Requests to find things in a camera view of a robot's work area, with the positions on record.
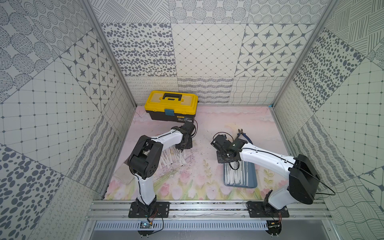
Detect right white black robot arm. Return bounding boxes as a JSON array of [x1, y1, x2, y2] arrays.
[[211, 134, 320, 213]]

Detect right controller board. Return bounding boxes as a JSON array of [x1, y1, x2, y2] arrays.
[[266, 221, 282, 237]]

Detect blue plastic storage tray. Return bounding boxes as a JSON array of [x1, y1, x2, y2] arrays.
[[224, 162, 258, 189]]

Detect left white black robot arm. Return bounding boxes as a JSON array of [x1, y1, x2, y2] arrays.
[[126, 122, 197, 215]]

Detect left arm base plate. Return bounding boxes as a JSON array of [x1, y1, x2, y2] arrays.
[[128, 201, 171, 218]]

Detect aluminium mounting rail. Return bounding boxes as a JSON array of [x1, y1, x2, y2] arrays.
[[85, 200, 332, 220]]

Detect left controller board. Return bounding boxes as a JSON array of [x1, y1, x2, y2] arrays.
[[139, 221, 153, 231]]

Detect pink floral table mat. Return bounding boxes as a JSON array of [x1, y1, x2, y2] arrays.
[[105, 107, 288, 201]]

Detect blue handled pliers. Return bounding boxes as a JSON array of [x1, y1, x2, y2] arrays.
[[237, 129, 253, 144]]

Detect controller board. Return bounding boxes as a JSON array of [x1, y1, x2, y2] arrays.
[[266, 221, 282, 237], [139, 221, 153, 231]]

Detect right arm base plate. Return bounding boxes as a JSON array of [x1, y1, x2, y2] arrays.
[[246, 201, 290, 219]]

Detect yellow black toolbox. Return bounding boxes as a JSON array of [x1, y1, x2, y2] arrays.
[[145, 91, 198, 123]]

